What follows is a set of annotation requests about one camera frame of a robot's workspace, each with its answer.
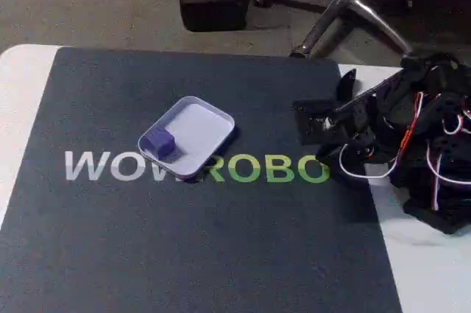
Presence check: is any purple cube block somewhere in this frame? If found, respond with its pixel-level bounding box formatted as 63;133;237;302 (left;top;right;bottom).
143;126;177;162

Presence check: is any pale lavender rectangular tray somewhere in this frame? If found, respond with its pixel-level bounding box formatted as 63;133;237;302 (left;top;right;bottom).
138;96;237;182

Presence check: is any chrome office chair base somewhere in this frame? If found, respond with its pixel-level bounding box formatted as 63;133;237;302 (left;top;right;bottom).
253;0;415;58

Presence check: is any black WOWROBO printed mat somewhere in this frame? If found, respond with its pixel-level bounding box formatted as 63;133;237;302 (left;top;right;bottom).
0;46;403;313

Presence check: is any thin black camera cable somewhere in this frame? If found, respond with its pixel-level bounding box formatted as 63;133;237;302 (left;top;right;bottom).
333;69;403;112

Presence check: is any black square camera module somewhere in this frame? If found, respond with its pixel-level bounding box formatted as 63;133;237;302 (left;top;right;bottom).
292;98;355;147

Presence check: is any white cable loop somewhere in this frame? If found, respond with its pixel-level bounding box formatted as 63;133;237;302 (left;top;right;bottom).
337;142;403;180

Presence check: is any red white black servo cable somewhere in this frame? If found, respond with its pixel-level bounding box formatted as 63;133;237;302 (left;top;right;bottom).
425;141;471;211

